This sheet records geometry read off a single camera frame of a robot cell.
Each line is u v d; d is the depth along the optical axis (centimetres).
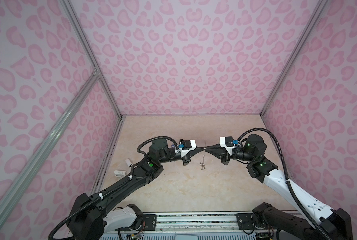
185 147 52
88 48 82
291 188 46
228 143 53
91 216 38
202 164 65
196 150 55
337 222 40
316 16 71
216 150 60
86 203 40
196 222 75
